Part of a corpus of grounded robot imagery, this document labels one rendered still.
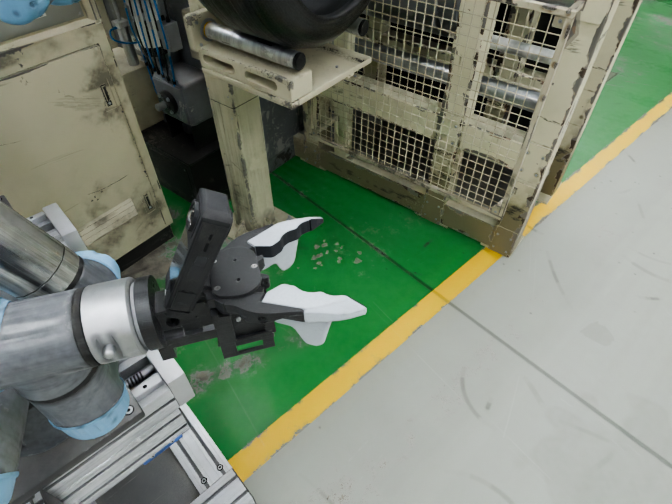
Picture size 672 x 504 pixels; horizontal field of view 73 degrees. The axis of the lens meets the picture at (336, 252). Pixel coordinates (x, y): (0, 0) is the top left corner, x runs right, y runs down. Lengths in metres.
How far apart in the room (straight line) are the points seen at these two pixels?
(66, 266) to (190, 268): 0.22
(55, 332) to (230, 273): 0.15
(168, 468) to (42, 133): 1.03
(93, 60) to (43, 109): 0.21
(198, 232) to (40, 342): 0.17
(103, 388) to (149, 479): 0.80
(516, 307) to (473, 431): 0.54
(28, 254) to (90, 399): 0.16
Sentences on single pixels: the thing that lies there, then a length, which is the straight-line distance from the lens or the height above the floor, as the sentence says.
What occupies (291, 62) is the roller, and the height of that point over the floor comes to 0.90.
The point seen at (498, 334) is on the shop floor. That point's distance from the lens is 1.77.
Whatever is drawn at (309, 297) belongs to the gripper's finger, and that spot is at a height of 1.08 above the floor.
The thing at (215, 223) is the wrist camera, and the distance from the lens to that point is 0.38.
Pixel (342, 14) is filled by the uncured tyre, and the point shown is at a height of 0.98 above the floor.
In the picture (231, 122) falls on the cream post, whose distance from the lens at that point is 1.69.
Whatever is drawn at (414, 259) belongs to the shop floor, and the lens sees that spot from 1.93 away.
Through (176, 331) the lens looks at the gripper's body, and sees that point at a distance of 0.47.
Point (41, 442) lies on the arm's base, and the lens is 0.82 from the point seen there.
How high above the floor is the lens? 1.40
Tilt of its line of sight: 46 degrees down
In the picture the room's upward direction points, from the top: straight up
